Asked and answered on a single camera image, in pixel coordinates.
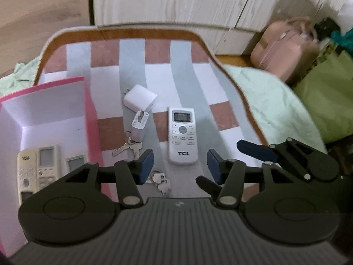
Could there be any pink cardboard box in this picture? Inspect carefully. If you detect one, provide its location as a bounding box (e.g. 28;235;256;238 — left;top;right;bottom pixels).
0;76;105;258

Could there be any key bunch with maroon tag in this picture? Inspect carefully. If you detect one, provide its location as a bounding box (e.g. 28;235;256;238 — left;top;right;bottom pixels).
111;132;143;161

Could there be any black bag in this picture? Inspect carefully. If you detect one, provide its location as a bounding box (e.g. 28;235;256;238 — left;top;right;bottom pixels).
314;17;343;38

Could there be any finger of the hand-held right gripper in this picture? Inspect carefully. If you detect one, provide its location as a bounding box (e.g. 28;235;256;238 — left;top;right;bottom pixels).
237;137;315;180
195;176;223;198

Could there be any light wooden wardrobe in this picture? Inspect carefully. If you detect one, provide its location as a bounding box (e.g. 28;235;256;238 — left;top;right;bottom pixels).
92;0;351;56

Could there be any silver key bunch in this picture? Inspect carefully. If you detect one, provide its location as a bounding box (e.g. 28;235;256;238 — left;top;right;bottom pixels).
146;171;173;198

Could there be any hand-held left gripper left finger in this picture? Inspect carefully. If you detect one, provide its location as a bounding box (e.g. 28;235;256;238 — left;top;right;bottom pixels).
64;148;155;208

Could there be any long white remote control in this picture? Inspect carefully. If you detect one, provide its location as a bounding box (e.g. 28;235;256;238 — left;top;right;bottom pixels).
37;145;61;189

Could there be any cream remote control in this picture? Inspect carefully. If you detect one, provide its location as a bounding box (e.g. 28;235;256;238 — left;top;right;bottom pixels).
17;149;38;204

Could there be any checked mat with brown border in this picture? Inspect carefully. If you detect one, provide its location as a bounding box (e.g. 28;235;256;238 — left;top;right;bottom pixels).
32;25;277;200

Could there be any teal cloth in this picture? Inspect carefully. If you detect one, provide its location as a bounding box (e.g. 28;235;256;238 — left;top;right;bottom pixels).
330;27;353;51

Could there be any white charger cube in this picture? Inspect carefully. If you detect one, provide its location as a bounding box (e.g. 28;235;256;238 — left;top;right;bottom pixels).
123;85;158;112

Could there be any small white plug adapter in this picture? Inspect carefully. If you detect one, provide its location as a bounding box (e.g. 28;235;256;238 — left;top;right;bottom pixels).
131;110;151;142

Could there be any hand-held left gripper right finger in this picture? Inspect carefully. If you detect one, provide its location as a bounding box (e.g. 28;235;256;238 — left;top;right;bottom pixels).
207;148;279;208

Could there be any olive green bag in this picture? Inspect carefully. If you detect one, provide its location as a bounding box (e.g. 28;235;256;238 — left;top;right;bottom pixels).
293;49;353;144

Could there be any small white remote control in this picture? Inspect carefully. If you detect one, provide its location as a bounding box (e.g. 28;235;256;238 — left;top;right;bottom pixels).
167;106;199;165

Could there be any pink suitcase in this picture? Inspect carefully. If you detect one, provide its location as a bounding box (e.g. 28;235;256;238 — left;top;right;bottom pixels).
249;17;322;85

